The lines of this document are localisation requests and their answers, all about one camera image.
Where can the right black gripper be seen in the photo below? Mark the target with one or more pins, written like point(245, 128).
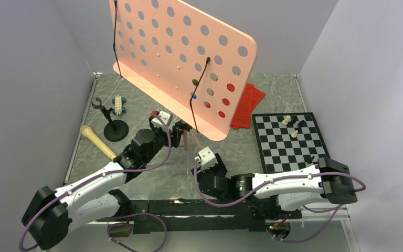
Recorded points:
point(220, 165)

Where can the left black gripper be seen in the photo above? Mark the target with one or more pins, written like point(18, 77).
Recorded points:
point(176, 134)

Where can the black microphone stand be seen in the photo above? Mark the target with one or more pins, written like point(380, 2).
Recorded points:
point(115, 130)

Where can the cream toy microphone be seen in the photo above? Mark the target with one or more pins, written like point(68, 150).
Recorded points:
point(88, 133)

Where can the pink music stand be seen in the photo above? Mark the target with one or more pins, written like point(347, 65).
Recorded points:
point(161, 46)

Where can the red sheet music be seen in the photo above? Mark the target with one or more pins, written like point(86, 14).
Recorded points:
point(242, 115)
point(258, 95)

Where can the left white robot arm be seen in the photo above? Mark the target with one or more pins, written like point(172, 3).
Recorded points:
point(52, 214)

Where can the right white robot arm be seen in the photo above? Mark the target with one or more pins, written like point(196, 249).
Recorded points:
point(328, 180)

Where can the cream blue toy car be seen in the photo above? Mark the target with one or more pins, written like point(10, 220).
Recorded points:
point(118, 102)

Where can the colourful brick toy car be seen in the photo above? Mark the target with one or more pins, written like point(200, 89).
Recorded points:
point(195, 82)

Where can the black chessboard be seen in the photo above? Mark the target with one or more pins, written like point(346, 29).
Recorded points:
point(281, 153)

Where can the cream chess pawn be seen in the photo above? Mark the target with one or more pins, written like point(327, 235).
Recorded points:
point(294, 134)

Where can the black chess piece front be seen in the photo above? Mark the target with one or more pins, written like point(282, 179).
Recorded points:
point(310, 159)

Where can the black chess piece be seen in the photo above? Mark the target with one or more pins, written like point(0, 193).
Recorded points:
point(297, 123)
point(310, 159)

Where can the black chess piece back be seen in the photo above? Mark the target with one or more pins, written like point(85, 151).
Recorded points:
point(297, 123)

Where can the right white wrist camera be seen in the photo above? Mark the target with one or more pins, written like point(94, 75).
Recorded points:
point(206, 158)

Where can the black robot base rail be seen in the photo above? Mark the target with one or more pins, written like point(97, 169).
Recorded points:
point(196, 215)

